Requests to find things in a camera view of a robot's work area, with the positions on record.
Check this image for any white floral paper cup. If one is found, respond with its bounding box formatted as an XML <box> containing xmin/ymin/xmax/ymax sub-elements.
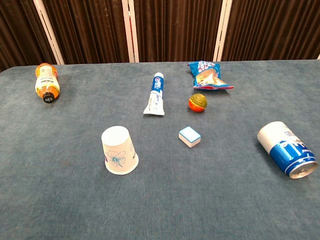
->
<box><xmin>101</xmin><ymin>125</ymin><xmax>140</xmax><ymax>176</ymax></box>

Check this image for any white blue toothpaste tube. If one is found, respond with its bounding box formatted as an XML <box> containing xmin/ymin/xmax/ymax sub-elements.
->
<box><xmin>142</xmin><ymin>72</ymin><xmax>166</xmax><ymax>116</ymax></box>

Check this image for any white blue rectangular block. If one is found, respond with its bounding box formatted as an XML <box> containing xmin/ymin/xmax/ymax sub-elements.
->
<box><xmin>178</xmin><ymin>126</ymin><xmax>202</xmax><ymax>148</ymax></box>

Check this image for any orange green ball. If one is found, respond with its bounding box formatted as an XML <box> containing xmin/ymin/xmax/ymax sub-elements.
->
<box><xmin>188</xmin><ymin>93</ymin><xmax>208</xmax><ymax>113</ymax></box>

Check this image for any blue snack bag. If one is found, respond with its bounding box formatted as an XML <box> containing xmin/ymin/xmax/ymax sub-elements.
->
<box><xmin>187</xmin><ymin>60</ymin><xmax>235</xmax><ymax>91</ymax></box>

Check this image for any brown pleated curtain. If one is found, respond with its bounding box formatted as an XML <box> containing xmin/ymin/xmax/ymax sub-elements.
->
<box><xmin>0</xmin><ymin>0</ymin><xmax>320</xmax><ymax>72</ymax></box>

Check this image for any orange juice bottle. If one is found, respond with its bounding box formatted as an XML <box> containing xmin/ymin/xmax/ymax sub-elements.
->
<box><xmin>34</xmin><ymin>62</ymin><xmax>61</xmax><ymax>105</ymax></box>

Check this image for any blue white drink can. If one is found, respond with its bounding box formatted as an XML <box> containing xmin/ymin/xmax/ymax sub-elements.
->
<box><xmin>257</xmin><ymin>121</ymin><xmax>319</xmax><ymax>180</ymax></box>

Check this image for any white partition post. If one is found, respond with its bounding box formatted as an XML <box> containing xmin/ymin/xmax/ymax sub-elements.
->
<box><xmin>121</xmin><ymin>0</ymin><xmax>140</xmax><ymax>63</ymax></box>
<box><xmin>212</xmin><ymin>0</ymin><xmax>233</xmax><ymax>62</ymax></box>
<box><xmin>33</xmin><ymin>0</ymin><xmax>65</xmax><ymax>66</ymax></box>

